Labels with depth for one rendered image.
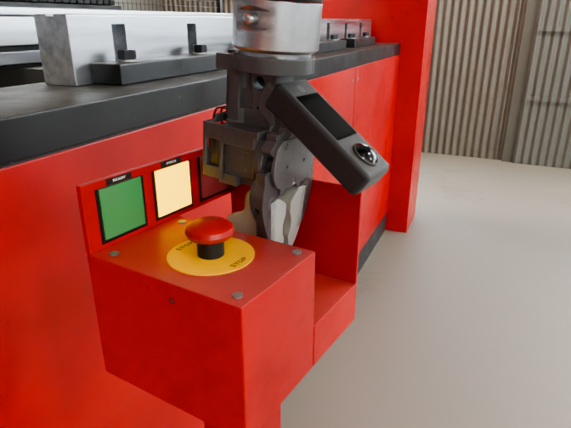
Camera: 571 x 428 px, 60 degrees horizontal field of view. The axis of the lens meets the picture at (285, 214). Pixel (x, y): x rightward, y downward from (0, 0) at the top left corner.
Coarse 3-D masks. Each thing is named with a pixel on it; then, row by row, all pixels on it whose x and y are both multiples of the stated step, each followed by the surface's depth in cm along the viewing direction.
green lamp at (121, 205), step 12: (132, 180) 43; (108, 192) 41; (120, 192) 42; (132, 192) 43; (108, 204) 41; (120, 204) 42; (132, 204) 43; (108, 216) 41; (120, 216) 42; (132, 216) 44; (144, 216) 45; (108, 228) 42; (120, 228) 43; (132, 228) 44
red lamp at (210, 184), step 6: (204, 174) 51; (204, 180) 51; (210, 180) 52; (216, 180) 53; (204, 186) 51; (210, 186) 52; (216, 186) 53; (222, 186) 54; (228, 186) 55; (204, 192) 51; (210, 192) 52; (216, 192) 53
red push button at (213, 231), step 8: (192, 224) 39; (200, 224) 39; (208, 224) 39; (216, 224) 39; (224, 224) 39; (232, 224) 40; (184, 232) 40; (192, 232) 39; (200, 232) 38; (208, 232) 38; (216, 232) 38; (224, 232) 39; (232, 232) 40; (192, 240) 39; (200, 240) 38; (208, 240) 38; (216, 240) 38; (224, 240) 39; (200, 248) 40; (208, 248) 39; (216, 248) 40; (200, 256) 40; (208, 256) 40; (216, 256) 40
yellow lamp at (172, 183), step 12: (168, 168) 46; (180, 168) 48; (156, 180) 45; (168, 180) 47; (180, 180) 48; (156, 192) 46; (168, 192) 47; (180, 192) 48; (168, 204) 47; (180, 204) 49
